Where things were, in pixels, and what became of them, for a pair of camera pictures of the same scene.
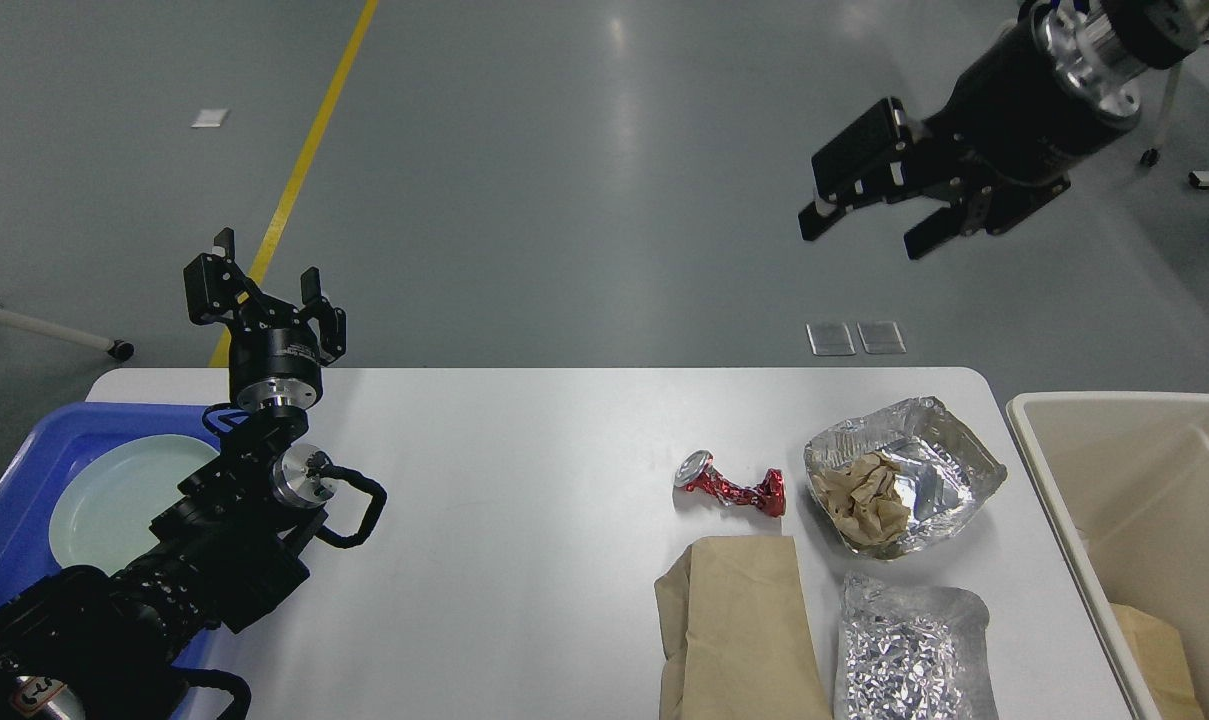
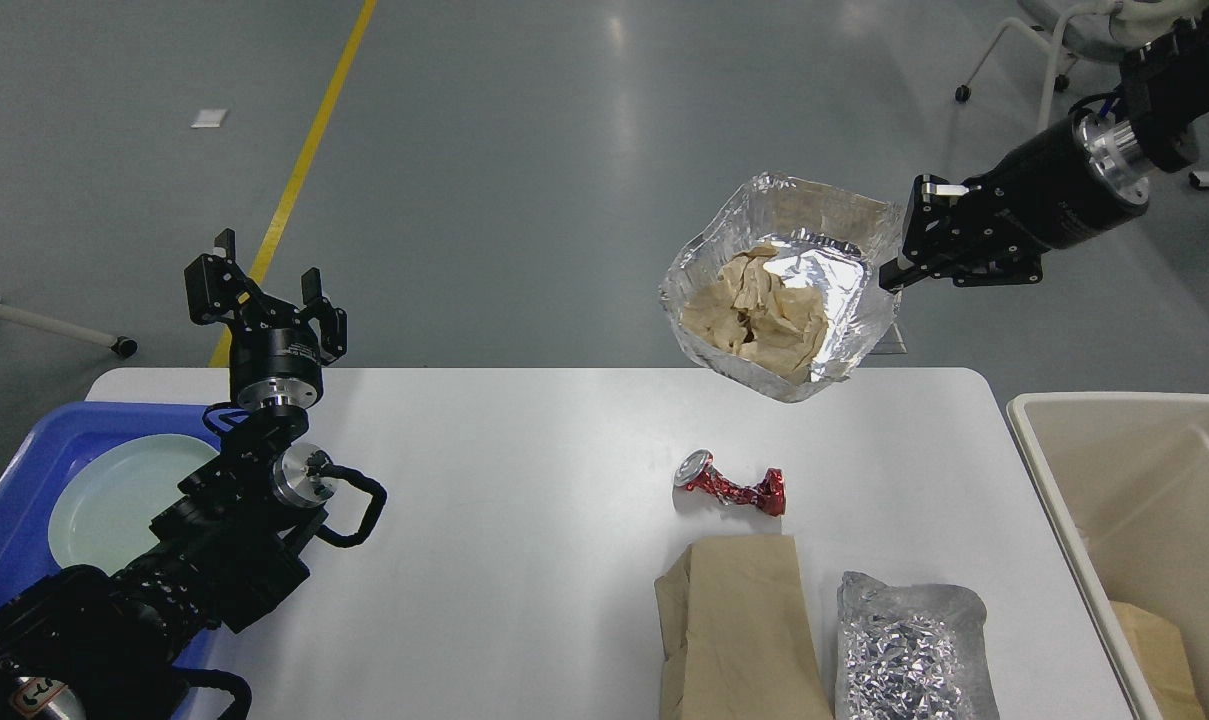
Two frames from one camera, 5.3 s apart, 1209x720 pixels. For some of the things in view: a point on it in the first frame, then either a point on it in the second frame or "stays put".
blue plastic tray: [9, 542] stays put
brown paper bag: [737, 634] stays put
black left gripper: [272, 371] stays put
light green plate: [104, 509] stays put
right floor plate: [881, 337] stays put
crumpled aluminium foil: [912, 653] stays put
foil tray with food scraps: [946, 469] -> [842, 247]
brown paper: [860, 497] -> [749, 313]
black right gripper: [1049, 93] -> [1077, 177]
